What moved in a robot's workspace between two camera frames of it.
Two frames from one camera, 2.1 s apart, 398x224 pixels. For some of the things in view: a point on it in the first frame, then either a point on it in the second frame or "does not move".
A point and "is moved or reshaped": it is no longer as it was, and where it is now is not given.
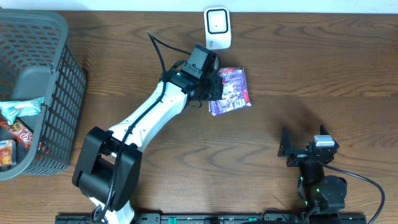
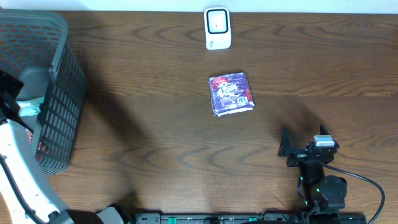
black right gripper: [298, 156] does not move
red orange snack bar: [20, 130] is moved or reshaped
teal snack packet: [15, 108] does not move
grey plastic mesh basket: [37, 61] does not move
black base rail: [268, 218] does not move
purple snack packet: [235, 93] is moved or reshaped
